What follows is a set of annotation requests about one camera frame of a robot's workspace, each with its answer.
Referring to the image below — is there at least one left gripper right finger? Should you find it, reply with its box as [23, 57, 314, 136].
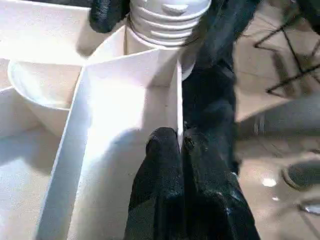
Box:
[181, 129, 261, 240]

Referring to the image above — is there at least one grey shoe with beige sole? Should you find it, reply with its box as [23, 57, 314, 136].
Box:
[282, 159, 320, 191]

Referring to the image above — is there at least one black metal floor stand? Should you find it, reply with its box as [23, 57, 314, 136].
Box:
[253, 9, 320, 97]

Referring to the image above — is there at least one white plastic table leg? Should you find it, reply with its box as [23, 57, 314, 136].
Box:
[126, 0, 212, 48]

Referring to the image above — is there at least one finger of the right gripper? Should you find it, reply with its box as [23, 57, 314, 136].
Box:
[88, 0, 133, 33]
[194, 0, 261, 66]

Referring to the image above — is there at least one black plastic mat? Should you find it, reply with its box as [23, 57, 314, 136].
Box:
[181, 59, 241, 173]

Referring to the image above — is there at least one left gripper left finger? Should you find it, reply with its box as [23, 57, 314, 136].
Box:
[128, 126, 186, 240]

